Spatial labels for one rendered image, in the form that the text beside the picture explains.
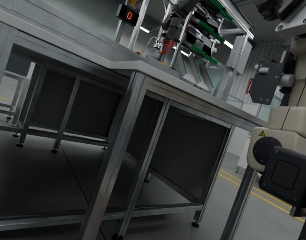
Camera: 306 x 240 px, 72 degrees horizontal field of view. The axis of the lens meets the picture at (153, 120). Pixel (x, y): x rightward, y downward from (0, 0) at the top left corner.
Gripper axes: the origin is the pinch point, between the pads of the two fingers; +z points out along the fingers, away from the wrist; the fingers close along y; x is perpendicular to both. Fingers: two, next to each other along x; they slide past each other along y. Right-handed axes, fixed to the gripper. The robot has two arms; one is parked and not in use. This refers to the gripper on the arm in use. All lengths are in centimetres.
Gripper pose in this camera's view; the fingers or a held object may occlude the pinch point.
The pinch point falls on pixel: (165, 52)
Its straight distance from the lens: 127.5
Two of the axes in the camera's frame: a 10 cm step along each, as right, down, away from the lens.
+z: -3.2, 9.5, 0.4
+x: 6.1, 2.4, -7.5
